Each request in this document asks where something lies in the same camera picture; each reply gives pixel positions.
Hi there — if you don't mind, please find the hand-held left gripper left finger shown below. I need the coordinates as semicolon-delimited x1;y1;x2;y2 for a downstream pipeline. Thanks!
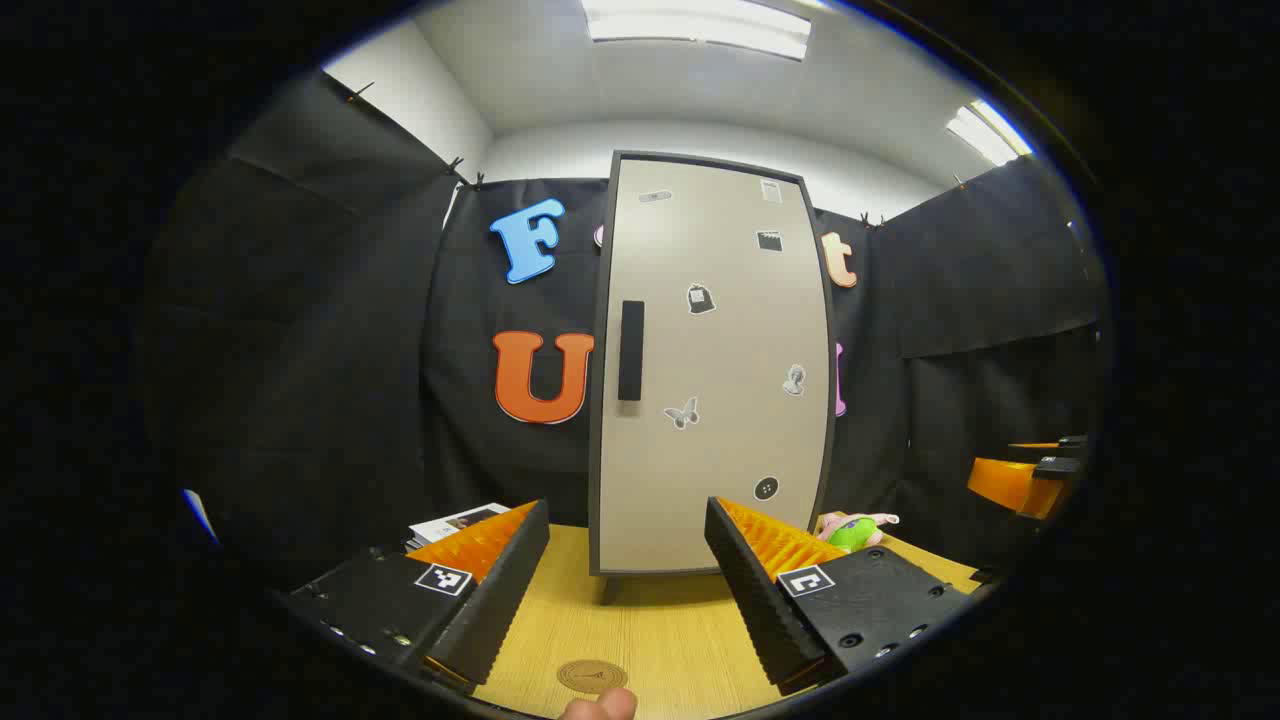
285;498;551;691

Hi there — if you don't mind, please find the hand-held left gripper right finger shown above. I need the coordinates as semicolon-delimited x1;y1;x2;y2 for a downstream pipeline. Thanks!
704;496;986;698

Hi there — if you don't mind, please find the round brown coaster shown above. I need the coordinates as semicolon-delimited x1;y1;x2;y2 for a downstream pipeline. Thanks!
556;659;629;695

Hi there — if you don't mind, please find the beige cabinet door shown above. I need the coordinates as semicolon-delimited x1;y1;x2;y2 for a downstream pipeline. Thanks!
598;158;831;573

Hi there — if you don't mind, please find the black door handle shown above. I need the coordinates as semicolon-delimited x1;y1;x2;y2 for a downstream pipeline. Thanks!
617;300;646;402

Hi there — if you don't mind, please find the dark grey cabinet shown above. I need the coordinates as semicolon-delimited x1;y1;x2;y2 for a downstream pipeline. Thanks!
588;150;839;607

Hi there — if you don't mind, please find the white book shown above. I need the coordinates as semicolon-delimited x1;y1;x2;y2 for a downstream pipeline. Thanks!
408;503;513;549

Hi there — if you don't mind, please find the green and pink plush toy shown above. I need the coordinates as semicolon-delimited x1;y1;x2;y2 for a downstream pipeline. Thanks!
815;511;901;554

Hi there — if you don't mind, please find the black backdrop cloth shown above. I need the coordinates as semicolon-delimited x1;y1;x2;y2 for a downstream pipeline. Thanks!
140;70;1106;591

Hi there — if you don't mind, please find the small ceiling light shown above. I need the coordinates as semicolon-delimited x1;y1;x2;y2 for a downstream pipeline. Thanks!
946;98;1033;167

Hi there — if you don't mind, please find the long ceiling light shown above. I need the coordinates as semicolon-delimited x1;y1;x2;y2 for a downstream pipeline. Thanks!
582;0;813;61

